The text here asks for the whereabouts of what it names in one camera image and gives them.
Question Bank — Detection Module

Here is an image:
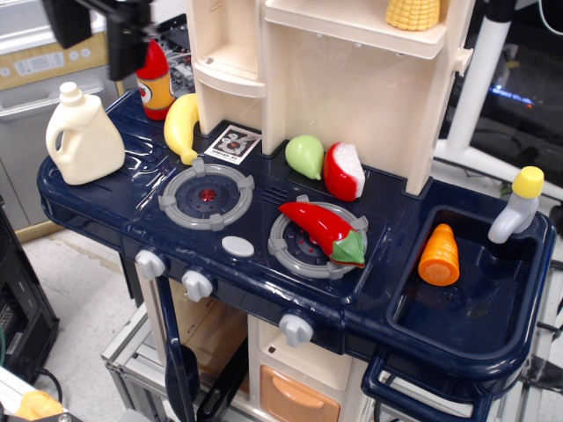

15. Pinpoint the red toy ketchup bottle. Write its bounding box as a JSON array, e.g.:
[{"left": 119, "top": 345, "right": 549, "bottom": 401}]
[{"left": 135, "top": 40, "right": 175, "bottom": 121}]

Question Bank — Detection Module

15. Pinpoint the grey right stove knob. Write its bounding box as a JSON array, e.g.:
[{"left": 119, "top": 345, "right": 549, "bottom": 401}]
[{"left": 279, "top": 314, "right": 314, "bottom": 347}]

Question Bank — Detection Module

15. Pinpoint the grey stove burner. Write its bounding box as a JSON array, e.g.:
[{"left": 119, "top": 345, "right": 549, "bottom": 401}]
[
  {"left": 267, "top": 195, "right": 369, "bottom": 280},
  {"left": 158, "top": 158, "right": 255, "bottom": 232}
]

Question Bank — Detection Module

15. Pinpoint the grey right stove burner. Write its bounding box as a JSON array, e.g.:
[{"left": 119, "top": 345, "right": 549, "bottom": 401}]
[{"left": 267, "top": 195, "right": 369, "bottom": 280}]

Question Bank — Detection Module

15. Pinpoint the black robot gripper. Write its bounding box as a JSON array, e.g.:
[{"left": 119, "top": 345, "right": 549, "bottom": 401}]
[{"left": 42, "top": 0, "right": 150, "bottom": 81}]

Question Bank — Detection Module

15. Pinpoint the grey stove knob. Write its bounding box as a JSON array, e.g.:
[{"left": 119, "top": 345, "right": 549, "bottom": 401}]
[
  {"left": 279, "top": 314, "right": 314, "bottom": 347},
  {"left": 135, "top": 250, "right": 166, "bottom": 280},
  {"left": 181, "top": 270, "right": 214, "bottom": 302}
]

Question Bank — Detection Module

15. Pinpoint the wooden toy dishwasher cabinet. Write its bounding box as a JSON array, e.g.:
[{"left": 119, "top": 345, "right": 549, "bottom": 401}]
[{"left": 1, "top": 1, "right": 121, "bottom": 231}]

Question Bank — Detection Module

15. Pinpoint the cream toy detergent jug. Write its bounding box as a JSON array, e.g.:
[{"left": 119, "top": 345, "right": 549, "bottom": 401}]
[{"left": 45, "top": 82, "right": 126, "bottom": 186}]

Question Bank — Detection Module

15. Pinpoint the black computer case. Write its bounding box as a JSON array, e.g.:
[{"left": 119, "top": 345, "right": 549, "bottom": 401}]
[{"left": 1, "top": 213, "right": 59, "bottom": 383}]

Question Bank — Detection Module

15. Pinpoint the navy toy kitchen counter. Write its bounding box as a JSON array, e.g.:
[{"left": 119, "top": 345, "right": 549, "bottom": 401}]
[{"left": 38, "top": 93, "right": 557, "bottom": 401}]

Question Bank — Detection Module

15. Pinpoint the black white sticker label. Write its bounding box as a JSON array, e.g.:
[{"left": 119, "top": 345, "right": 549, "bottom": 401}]
[{"left": 204, "top": 125, "right": 262, "bottom": 165}]

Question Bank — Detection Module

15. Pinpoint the grey middle stove knob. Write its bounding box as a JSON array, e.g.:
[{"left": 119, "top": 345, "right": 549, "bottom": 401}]
[{"left": 181, "top": 270, "right": 214, "bottom": 302}]

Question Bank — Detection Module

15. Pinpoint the yellow toy corn cob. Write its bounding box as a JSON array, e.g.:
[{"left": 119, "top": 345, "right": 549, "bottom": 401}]
[{"left": 385, "top": 0, "right": 441, "bottom": 31}]

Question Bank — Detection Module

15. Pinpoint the cream toy kitchen tower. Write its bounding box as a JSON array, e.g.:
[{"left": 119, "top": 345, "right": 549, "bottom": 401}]
[{"left": 186, "top": 1, "right": 474, "bottom": 195}]

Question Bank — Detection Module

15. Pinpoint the green toy pear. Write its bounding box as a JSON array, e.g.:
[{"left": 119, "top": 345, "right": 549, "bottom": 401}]
[{"left": 285, "top": 135, "right": 325, "bottom": 180}]

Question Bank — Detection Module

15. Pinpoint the grey left stove knob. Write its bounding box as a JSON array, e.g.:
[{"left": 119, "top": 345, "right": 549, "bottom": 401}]
[{"left": 135, "top": 250, "right": 166, "bottom": 280}]

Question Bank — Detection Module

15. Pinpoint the orange toy drawer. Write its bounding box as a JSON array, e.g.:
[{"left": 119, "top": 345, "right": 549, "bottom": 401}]
[{"left": 260, "top": 366, "right": 340, "bottom": 422}]

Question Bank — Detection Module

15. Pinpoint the white pipe stand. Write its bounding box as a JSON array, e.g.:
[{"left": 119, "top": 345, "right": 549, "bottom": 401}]
[{"left": 435, "top": 1, "right": 562, "bottom": 200}]

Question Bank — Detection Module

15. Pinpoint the orange toy carrot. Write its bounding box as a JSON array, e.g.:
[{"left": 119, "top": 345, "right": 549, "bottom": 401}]
[{"left": 418, "top": 223, "right": 460, "bottom": 287}]

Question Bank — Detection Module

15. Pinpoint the grey oval stove button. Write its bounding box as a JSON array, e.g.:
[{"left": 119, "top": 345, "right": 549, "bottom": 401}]
[{"left": 221, "top": 236, "right": 255, "bottom": 258}]

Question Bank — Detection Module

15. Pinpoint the yellow toy banana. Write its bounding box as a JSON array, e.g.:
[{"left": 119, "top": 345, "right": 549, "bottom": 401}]
[{"left": 164, "top": 93, "right": 199, "bottom": 165}]

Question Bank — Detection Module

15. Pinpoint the grey left stove burner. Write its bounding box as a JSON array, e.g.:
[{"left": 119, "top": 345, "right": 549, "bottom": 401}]
[{"left": 158, "top": 158, "right": 255, "bottom": 232}]

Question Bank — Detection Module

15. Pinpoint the red white toy apple slice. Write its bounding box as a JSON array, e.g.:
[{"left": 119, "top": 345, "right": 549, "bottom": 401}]
[{"left": 323, "top": 142, "right": 365, "bottom": 202}]

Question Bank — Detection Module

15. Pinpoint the red toy chili pepper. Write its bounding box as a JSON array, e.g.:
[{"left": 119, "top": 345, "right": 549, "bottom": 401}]
[{"left": 279, "top": 201, "right": 366, "bottom": 268}]

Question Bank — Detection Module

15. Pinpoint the navy toy ladle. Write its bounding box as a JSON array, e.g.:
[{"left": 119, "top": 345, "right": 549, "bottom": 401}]
[{"left": 156, "top": 275, "right": 196, "bottom": 422}]

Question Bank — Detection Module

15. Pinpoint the navy towel rail handle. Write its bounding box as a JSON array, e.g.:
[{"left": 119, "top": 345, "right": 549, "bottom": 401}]
[{"left": 361, "top": 349, "right": 496, "bottom": 422}]

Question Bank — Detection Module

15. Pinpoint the grey toy faucet yellow cap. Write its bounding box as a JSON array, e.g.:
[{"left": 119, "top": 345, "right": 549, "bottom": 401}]
[{"left": 488, "top": 166, "right": 545, "bottom": 244}]

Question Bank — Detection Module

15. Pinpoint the aluminium extrusion frame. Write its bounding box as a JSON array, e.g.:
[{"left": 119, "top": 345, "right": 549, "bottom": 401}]
[{"left": 101, "top": 305, "right": 173, "bottom": 421}]

